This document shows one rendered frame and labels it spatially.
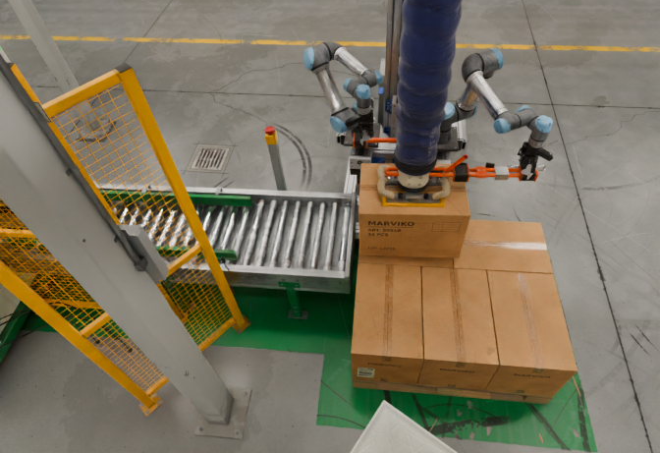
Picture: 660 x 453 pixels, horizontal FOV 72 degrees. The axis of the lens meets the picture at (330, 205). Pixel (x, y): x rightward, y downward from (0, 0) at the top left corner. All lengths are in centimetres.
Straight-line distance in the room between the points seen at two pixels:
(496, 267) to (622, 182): 195
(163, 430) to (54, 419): 74
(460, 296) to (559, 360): 60
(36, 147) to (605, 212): 395
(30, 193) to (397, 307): 201
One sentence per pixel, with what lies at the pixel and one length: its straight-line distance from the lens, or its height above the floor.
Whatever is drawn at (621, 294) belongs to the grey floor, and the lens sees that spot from 390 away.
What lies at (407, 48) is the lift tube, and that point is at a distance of 198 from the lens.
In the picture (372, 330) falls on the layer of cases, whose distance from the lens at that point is 269.
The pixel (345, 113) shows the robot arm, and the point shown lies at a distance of 278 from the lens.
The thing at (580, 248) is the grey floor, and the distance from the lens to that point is 402.
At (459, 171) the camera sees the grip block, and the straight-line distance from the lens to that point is 254.
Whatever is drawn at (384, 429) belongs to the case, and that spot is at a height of 102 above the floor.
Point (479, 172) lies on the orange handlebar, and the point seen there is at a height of 121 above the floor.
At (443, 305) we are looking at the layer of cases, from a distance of 281.
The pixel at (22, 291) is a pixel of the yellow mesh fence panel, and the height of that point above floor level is 147.
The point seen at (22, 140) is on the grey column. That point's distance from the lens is 135.
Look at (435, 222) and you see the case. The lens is 255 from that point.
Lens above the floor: 299
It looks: 49 degrees down
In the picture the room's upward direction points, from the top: 5 degrees counter-clockwise
